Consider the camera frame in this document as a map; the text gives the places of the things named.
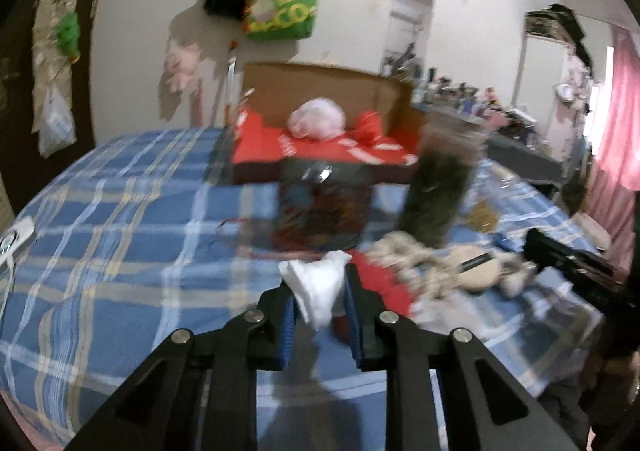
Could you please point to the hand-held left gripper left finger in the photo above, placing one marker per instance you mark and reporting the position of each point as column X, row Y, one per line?
column 287, row 331

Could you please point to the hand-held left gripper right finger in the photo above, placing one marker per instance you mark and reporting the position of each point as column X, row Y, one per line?
column 353, row 326

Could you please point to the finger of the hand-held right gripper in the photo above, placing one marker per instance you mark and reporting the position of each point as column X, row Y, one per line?
column 550, row 248

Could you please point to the red fuzzy cloth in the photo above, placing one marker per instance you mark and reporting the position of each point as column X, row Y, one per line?
column 387, row 288

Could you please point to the white tissue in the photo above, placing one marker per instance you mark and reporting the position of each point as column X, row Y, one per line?
column 317, row 286

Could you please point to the cardboard box with red lining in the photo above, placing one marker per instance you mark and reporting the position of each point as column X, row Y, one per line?
column 325, row 86

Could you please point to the person's right forearm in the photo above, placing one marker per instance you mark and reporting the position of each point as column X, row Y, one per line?
column 612, row 381

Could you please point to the beige round plush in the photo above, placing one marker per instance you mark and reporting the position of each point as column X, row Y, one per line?
column 475, row 276

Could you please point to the cluttered dark desk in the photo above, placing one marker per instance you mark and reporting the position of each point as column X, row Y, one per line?
column 515, row 151

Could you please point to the dark tall jar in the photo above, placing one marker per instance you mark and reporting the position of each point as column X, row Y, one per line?
column 440, row 186

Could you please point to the pink curtain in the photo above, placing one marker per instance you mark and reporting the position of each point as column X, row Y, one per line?
column 617, row 141

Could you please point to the white wardrobe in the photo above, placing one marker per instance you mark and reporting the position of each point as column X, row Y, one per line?
column 545, row 66

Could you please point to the plaid bedsheet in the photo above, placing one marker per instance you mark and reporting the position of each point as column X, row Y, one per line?
column 125, row 231

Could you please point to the red foam net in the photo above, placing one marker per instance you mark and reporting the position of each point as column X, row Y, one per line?
column 367, row 127

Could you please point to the white mesh bath pouf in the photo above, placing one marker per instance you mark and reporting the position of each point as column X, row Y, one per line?
column 317, row 118

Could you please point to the white electronic device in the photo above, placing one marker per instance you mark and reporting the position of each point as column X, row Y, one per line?
column 17, row 241

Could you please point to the pink plush toy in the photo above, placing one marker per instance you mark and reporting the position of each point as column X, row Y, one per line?
column 180, row 63

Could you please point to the green shopping bag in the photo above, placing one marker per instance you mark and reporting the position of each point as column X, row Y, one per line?
column 285, row 6

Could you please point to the wall mirror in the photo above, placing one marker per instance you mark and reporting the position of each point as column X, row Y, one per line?
column 410, row 21

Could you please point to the hanging wall organizer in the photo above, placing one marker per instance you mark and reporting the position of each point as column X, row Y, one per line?
column 52, row 81

